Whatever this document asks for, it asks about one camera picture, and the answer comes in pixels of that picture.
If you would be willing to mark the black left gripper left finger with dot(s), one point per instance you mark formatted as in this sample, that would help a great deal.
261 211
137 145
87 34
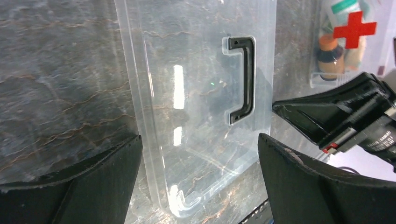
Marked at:
97 190

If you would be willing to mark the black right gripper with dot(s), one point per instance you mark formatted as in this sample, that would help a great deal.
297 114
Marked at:
360 112

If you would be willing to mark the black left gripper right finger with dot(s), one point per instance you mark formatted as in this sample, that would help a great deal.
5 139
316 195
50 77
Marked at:
304 190

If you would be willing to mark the brown medicine bottle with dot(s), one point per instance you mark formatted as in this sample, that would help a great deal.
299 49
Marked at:
330 58

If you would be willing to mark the clear plastic storage box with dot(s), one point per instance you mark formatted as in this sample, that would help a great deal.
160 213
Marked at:
368 40

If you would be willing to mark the white bottle green label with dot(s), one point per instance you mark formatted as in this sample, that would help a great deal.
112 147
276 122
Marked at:
339 10

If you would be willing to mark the clear box lid black handle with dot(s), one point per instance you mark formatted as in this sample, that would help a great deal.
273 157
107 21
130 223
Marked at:
201 74

